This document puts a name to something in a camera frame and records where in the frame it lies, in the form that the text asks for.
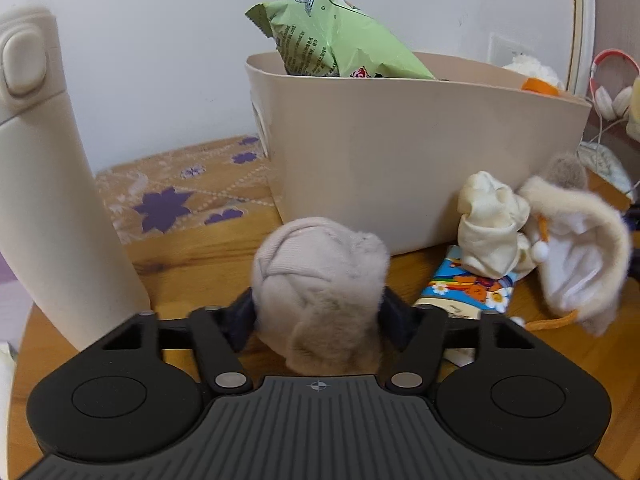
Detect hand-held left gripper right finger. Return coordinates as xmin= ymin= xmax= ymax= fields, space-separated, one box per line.
xmin=377 ymin=285 xmax=543 ymax=393

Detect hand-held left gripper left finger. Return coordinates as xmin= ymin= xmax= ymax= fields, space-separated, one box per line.
xmin=90 ymin=287 xmax=258 ymax=395

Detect beige sock ball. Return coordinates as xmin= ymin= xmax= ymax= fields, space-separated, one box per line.
xmin=251 ymin=216 xmax=392 ymax=376

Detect beige plastic storage bin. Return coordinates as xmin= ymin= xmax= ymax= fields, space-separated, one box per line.
xmin=244 ymin=51 xmax=592 ymax=256

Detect light green cartoon snack packet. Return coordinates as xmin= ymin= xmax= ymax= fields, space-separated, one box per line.
xmin=245 ymin=0 xmax=437 ymax=81

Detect round wooden desk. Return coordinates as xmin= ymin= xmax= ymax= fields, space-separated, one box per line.
xmin=0 ymin=200 xmax=640 ymax=480

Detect cartoon print cream tube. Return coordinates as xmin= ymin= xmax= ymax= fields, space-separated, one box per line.
xmin=412 ymin=245 xmax=518 ymax=367

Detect cream satin scrunchie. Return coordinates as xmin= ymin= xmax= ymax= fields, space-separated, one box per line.
xmin=457 ymin=171 xmax=536 ymax=281

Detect floral patterned mat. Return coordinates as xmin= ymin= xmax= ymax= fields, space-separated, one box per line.
xmin=95 ymin=135 xmax=286 ymax=246

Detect white pouch with fur trim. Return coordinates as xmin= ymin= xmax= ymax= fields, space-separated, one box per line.
xmin=517 ymin=152 xmax=633 ymax=336

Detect cream thermos bottle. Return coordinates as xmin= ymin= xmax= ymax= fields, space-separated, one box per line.
xmin=0 ymin=7 xmax=153 ymax=351

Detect white crumpled paper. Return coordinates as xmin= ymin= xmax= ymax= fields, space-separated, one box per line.
xmin=0 ymin=342 xmax=18 ymax=396

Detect white knitted item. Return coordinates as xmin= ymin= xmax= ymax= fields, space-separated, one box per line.
xmin=577 ymin=141 xmax=633 ymax=196

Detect orange item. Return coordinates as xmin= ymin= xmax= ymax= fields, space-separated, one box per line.
xmin=520 ymin=77 xmax=561 ymax=97

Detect white plush toy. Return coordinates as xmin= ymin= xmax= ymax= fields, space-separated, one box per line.
xmin=502 ymin=52 xmax=566 ymax=91

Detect pink and white headphones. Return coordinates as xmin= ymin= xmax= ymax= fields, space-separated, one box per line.
xmin=587 ymin=49 xmax=640 ymax=121

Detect yellow plush toy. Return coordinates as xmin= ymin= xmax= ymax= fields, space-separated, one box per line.
xmin=625 ymin=75 xmax=640 ymax=141

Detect white wall socket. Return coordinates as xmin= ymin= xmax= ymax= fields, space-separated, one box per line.
xmin=487 ymin=32 xmax=523 ymax=66

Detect cream curved frame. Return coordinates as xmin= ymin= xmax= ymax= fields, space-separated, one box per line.
xmin=570 ymin=0 xmax=598 ymax=98

